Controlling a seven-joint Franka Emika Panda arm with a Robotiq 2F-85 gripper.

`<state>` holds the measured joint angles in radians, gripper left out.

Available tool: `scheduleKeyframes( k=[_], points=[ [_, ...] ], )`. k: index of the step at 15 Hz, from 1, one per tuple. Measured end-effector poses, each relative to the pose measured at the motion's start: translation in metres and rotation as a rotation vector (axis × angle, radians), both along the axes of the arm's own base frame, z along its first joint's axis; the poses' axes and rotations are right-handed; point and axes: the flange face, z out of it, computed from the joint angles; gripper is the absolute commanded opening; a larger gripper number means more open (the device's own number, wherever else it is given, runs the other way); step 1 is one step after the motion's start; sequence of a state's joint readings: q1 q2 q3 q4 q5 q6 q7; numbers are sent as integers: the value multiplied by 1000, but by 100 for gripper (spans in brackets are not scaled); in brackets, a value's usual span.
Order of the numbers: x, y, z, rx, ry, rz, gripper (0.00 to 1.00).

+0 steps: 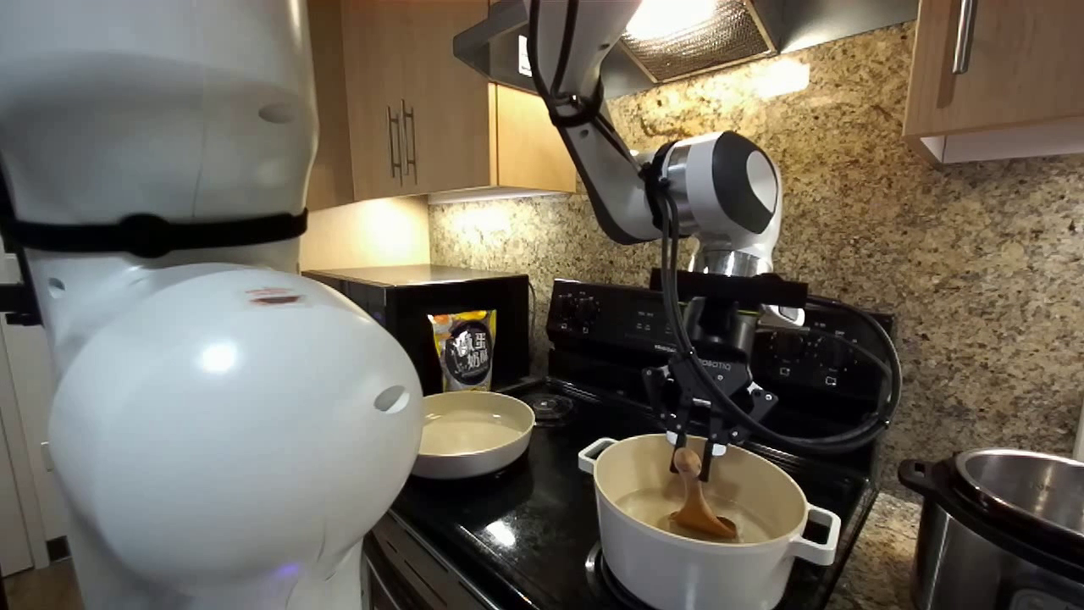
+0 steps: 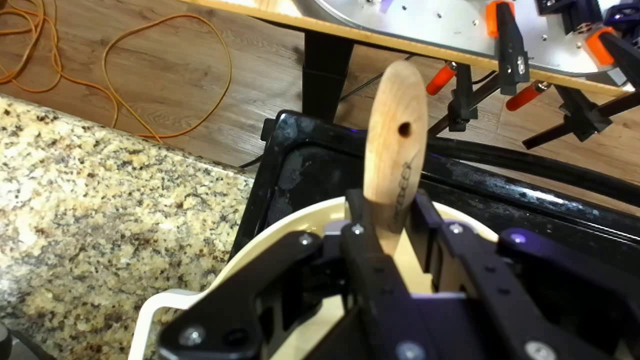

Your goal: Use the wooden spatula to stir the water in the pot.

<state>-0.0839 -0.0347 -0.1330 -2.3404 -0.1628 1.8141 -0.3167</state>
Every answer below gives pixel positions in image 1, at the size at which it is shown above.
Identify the wooden wall cabinet with handles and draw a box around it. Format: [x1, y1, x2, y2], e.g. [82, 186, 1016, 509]
[902, 0, 1084, 166]

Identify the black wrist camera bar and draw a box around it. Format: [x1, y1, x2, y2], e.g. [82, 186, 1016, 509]
[648, 266, 814, 313]

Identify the yellow black snack bag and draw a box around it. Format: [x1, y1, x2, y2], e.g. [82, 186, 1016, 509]
[424, 308, 500, 395]

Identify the silver pressure cooker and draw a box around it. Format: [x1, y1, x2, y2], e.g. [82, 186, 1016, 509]
[899, 444, 1084, 610]

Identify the white two-handled pot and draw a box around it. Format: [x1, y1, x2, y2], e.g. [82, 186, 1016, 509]
[577, 431, 842, 610]

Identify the black electric stove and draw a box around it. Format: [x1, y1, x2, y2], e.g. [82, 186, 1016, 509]
[359, 278, 899, 610]

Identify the wooden wall cabinet above microwave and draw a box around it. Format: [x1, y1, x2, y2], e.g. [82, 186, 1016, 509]
[303, 0, 584, 213]

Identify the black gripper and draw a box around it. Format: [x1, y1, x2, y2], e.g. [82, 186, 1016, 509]
[650, 301, 781, 484]

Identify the steel range hood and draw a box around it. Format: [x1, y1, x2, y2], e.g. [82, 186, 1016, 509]
[449, 0, 920, 102]

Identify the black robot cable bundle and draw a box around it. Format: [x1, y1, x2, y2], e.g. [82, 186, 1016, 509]
[527, 0, 903, 457]

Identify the black microwave oven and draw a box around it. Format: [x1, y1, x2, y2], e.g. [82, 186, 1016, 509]
[303, 263, 535, 395]

